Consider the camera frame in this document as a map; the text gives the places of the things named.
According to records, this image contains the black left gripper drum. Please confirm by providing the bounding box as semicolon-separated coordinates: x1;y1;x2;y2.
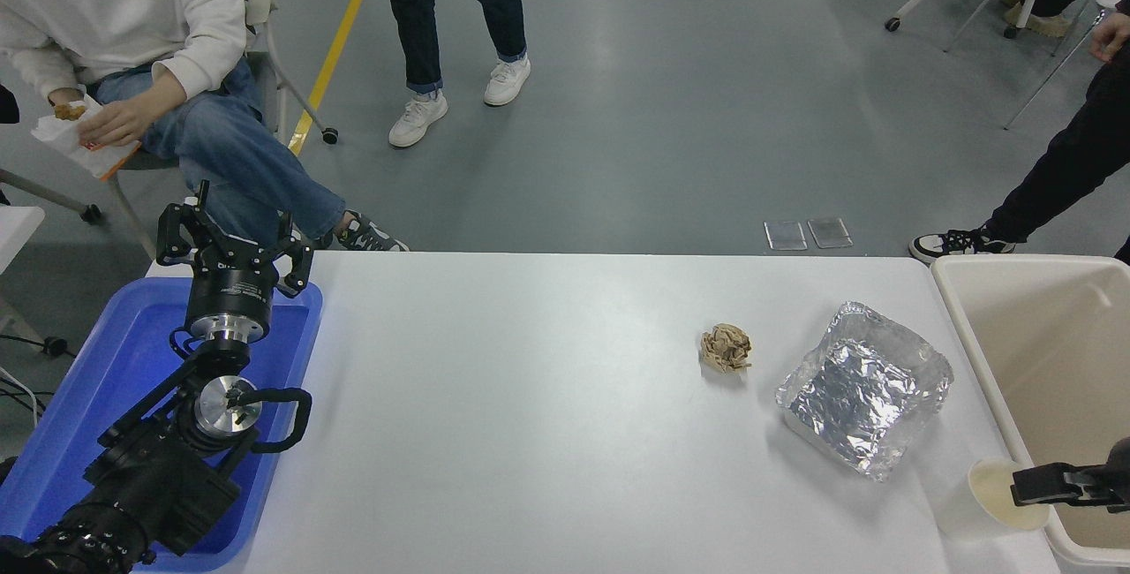
185;237;283;321

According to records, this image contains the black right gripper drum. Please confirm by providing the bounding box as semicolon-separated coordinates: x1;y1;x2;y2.
1102;437;1130;513

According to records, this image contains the white paper cup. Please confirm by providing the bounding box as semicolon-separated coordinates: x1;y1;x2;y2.
936;457;1051;541

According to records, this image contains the white printed food wrapper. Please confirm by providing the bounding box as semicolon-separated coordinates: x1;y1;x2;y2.
31;95;142;182

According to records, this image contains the person's left hand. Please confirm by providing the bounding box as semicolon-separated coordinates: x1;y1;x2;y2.
75;90;167;148

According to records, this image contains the person's hand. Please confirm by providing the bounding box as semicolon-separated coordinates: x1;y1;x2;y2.
1090;13;1130;63

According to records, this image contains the grey bar with black caster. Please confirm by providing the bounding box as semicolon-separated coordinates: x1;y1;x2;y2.
0;168;102;226

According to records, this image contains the large pale plastic bin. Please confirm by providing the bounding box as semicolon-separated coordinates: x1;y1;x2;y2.
931;254;1130;574

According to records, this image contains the blue plastic tray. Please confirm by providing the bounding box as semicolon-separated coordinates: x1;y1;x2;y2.
0;276;323;573

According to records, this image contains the small white table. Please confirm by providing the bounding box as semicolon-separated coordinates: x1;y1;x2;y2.
0;205;45;275

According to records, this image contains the crinkled silver foil tray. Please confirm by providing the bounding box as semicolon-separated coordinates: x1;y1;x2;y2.
775;300;955;482

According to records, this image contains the person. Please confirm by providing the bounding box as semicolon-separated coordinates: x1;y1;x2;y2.
1002;0;1080;38
0;0;410;253
382;0;532;149
909;0;1130;266

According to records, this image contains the silver floor plate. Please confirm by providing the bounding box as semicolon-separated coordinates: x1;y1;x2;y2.
808;217;854;249
764;221;809;251

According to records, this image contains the crumpled tan paper ball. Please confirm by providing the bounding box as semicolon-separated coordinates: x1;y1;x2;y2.
700;323;753;374

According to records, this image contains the grey chair with white frame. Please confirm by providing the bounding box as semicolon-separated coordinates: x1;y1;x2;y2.
84;0;341;261

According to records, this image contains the black floor cable with plug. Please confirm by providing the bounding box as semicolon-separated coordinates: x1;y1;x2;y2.
0;333;69;359

